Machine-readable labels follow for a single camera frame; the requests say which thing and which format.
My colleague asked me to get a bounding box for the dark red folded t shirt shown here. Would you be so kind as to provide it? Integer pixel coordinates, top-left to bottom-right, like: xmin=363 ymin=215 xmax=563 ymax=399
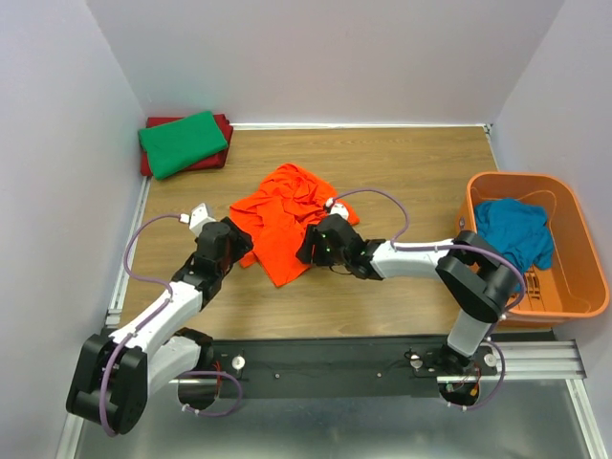
xmin=140 ymin=114 xmax=233 ymax=177

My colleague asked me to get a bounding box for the blue crumpled t shirt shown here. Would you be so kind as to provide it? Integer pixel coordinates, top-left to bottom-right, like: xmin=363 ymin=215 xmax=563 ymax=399
xmin=473 ymin=198 xmax=555 ymax=275

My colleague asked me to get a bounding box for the orange t shirt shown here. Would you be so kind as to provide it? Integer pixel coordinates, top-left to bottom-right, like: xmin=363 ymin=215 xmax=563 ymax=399
xmin=229 ymin=164 xmax=338 ymax=287

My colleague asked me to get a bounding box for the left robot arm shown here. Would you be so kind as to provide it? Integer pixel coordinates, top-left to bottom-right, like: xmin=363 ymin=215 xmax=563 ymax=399
xmin=66 ymin=218 xmax=252 ymax=437

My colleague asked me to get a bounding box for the orange plastic laundry basket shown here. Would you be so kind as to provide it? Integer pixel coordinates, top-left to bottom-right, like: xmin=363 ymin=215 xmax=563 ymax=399
xmin=455 ymin=172 xmax=609 ymax=328

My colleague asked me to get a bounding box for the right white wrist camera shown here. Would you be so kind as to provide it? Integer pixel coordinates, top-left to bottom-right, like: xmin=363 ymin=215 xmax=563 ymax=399
xmin=324 ymin=198 xmax=350 ymax=221

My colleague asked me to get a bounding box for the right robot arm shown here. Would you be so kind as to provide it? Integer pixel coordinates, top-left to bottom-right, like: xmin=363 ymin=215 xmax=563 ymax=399
xmin=295 ymin=214 xmax=526 ymax=375

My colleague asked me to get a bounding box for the green folded t shirt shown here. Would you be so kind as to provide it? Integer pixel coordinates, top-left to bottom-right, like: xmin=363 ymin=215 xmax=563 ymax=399
xmin=138 ymin=111 xmax=228 ymax=180

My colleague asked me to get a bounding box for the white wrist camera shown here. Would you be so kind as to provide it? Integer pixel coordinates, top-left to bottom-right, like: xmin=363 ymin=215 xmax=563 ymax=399
xmin=179 ymin=203 xmax=216 ymax=237
xmin=324 ymin=198 xmax=350 ymax=221

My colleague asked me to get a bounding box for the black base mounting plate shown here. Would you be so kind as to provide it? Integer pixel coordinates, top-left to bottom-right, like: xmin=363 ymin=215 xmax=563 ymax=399
xmin=176 ymin=335 xmax=498 ymax=411

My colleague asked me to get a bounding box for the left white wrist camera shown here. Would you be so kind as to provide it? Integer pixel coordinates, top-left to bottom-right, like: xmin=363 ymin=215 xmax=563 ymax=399
xmin=179 ymin=203 xmax=216 ymax=237

